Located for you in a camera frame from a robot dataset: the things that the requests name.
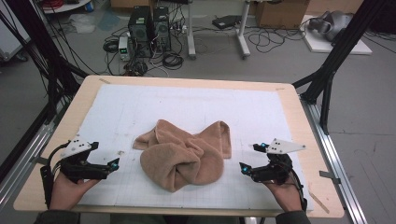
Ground large black computer tower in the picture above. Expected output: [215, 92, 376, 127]
[128, 5, 153, 59]

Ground loose black floor cables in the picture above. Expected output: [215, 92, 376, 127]
[247, 25, 307, 54]

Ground slim black computer tower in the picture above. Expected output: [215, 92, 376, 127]
[152, 6, 173, 52]

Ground thin wooden stick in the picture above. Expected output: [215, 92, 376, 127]
[307, 190, 331, 215]

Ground person's right hand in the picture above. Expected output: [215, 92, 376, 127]
[263, 176, 304, 213]

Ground small coiled black cable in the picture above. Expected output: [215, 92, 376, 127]
[102, 38, 120, 54]

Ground large cardboard box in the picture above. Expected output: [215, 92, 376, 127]
[255, 0, 311, 30]

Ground round white table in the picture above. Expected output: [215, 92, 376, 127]
[41, 0, 93, 15]

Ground black frame stand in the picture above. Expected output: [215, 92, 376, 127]
[291, 0, 394, 135]
[0, 0, 90, 125]

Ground white foam mat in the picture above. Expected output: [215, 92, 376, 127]
[76, 83, 315, 210]

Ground white desk frame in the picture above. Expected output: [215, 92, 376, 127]
[186, 0, 252, 61]

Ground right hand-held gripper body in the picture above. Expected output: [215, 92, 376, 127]
[250, 137, 307, 185]

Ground aluminium rail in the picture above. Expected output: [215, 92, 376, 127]
[300, 95, 370, 224]
[0, 122, 58, 213]

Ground grey metal bracket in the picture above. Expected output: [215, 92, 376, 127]
[318, 170, 342, 185]
[31, 156, 50, 166]

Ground person's left hand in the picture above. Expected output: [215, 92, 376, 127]
[49, 172, 101, 211]

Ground clear plastic bag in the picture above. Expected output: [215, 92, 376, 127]
[68, 13, 96, 35]

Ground black flat device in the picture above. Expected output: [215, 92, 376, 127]
[212, 14, 243, 31]

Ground grey rounded machine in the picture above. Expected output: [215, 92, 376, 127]
[307, 9, 355, 42]

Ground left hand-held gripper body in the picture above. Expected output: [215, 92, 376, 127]
[59, 136, 108, 185]

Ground brown towel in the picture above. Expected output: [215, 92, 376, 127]
[133, 119, 233, 193]

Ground white power supply unit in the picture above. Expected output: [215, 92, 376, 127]
[118, 35, 132, 62]

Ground white floor board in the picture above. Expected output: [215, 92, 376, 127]
[300, 14, 374, 56]

